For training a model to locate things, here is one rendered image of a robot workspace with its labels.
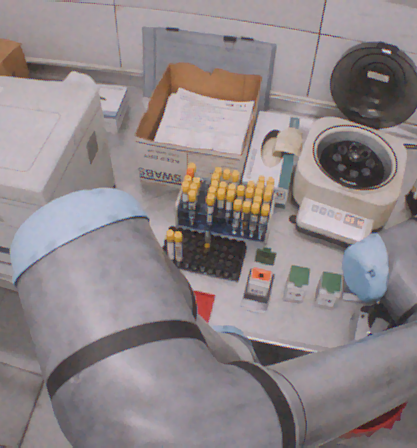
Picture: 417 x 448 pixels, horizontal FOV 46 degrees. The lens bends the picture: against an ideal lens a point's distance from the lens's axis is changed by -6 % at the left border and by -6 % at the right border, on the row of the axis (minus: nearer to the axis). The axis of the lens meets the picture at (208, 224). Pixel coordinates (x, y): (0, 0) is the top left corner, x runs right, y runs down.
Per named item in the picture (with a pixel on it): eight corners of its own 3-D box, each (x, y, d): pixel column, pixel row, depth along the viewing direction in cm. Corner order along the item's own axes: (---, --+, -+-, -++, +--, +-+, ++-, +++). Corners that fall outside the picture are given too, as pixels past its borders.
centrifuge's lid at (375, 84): (340, 33, 106) (346, 20, 112) (319, 123, 125) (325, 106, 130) (434, 62, 102) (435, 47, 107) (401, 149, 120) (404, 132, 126)
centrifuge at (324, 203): (277, 225, 116) (285, 190, 106) (310, 139, 132) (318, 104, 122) (378, 259, 111) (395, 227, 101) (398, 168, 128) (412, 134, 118)
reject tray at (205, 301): (174, 318, 102) (174, 316, 102) (183, 289, 106) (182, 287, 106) (207, 325, 102) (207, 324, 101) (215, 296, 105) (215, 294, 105)
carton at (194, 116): (136, 181, 123) (130, 136, 110) (169, 104, 139) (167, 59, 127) (238, 201, 120) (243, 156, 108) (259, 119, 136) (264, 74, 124)
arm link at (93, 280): (222, 446, 77) (13, 403, 30) (183, 366, 84) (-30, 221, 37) (290, 411, 76) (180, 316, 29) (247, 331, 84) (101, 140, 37)
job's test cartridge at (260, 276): (246, 296, 104) (248, 281, 99) (251, 277, 107) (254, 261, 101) (265, 301, 103) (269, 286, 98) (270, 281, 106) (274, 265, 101)
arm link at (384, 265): (398, 311, 54) (466, 274, 57) (345, 233, 60) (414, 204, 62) (376, 338, 60) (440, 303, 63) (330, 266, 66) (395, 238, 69)
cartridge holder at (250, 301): (239, 308, 104) (241, 300, 101) (249, 271, 109) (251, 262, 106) (265, 314, 103) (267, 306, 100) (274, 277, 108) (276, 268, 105)
